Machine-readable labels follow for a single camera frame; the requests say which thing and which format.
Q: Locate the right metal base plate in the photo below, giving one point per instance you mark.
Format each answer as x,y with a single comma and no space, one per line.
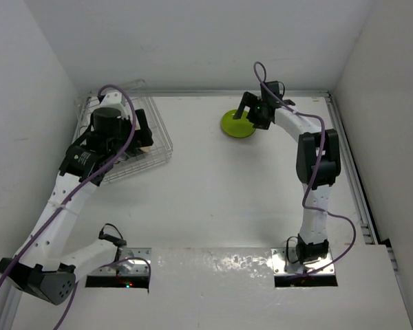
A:
284,264

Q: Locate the cream patterned plate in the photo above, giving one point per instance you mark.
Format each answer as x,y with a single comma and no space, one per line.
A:
145,149

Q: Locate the wire dish rack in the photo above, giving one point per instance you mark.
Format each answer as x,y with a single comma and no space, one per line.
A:
153,141

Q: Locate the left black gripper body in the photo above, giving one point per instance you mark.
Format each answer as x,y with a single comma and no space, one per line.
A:
117,142

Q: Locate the lime green plate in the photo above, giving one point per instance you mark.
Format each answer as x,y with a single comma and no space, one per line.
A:
236,128

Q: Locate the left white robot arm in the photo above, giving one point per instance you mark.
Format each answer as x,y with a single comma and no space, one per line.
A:
40,268

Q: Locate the metal base plate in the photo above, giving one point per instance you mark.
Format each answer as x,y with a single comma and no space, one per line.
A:
284,264
134,262

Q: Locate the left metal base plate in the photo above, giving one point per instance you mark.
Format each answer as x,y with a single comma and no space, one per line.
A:
134,262

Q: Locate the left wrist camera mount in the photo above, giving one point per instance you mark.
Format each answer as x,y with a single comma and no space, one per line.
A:
116,100

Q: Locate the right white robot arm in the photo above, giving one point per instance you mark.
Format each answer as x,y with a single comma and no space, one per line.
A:
318,161

